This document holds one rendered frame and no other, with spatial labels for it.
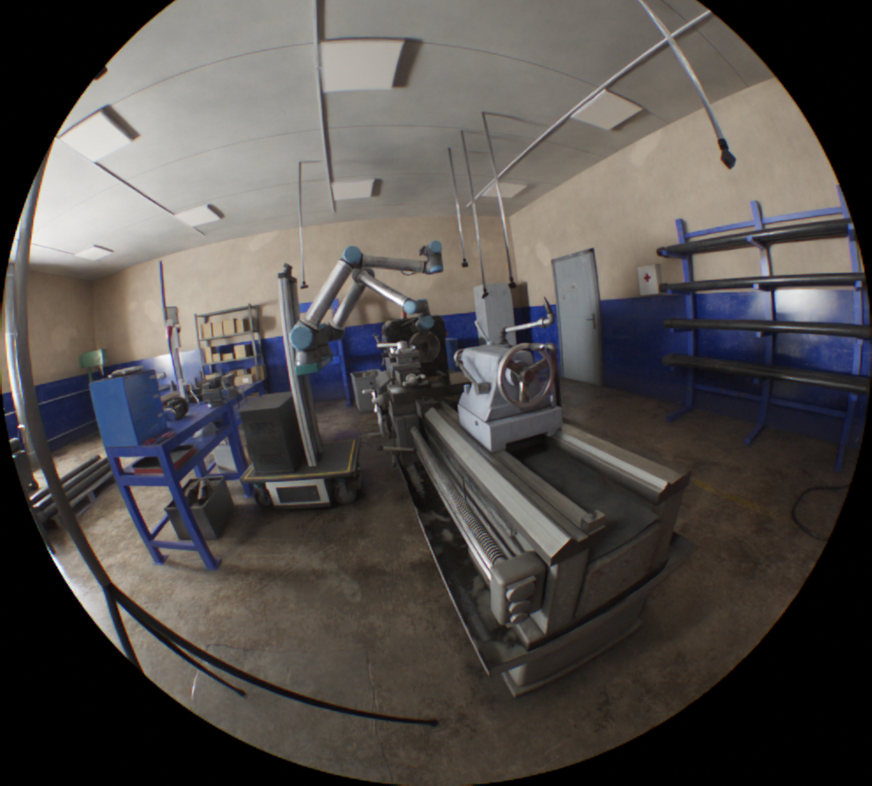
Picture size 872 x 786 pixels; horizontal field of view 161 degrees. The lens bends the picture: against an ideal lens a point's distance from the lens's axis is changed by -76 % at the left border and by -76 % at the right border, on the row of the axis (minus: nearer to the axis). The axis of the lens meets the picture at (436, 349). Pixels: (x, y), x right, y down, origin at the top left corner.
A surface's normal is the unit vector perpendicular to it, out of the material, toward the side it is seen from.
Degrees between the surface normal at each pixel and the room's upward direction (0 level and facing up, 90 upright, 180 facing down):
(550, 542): 36
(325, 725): 0
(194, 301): 90
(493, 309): 90
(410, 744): 0
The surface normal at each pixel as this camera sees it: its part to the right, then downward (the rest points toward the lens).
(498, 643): -0.11, -0.99
